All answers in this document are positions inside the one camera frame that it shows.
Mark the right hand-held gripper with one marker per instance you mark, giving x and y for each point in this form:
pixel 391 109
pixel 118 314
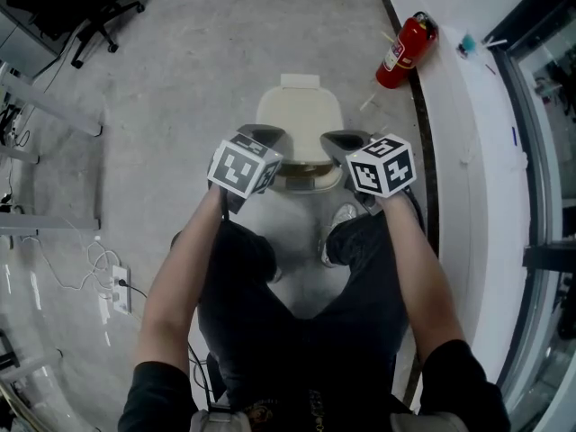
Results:
pixel 382 169

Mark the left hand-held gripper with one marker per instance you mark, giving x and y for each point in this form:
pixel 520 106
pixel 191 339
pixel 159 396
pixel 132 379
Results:
pixel 234 169

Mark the beige pedal trash bin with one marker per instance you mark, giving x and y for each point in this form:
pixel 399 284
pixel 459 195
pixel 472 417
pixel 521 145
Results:
pixel 299 110

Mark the person's right forearm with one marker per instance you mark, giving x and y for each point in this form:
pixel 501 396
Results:
pixel 423 286

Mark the person's left forearm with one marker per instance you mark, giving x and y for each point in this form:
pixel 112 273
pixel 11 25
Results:
pixel 175 286

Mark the small white straw piece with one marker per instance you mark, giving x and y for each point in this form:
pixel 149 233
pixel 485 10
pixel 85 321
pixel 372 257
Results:
pixel 367 101

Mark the red fire extinguisher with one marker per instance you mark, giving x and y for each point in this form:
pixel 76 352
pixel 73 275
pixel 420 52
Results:
pixel 402 52

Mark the teal small object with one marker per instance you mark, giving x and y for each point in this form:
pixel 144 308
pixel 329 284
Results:
pixel 468 44

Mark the white power strip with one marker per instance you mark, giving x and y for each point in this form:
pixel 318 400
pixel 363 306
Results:
pixel 121 288

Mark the person's black trousers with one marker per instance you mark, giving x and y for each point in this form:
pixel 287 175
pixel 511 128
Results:
pixel 306 353

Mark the black office chair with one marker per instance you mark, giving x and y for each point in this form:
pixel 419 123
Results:
pixel 67 2

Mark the white cabinet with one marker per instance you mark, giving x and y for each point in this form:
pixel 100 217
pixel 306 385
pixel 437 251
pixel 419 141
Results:
pixel 22 38

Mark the person's black top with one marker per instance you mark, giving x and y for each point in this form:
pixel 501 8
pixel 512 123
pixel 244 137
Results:
pixel 459 389

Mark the black metal device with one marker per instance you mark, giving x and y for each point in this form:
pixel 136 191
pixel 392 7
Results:
pixel 568 308

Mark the black window frame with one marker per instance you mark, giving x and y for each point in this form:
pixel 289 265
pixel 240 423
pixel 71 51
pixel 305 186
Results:
pixel 549 257

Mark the grey metal table frame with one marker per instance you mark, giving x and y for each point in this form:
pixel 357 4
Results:
pixel 27 367

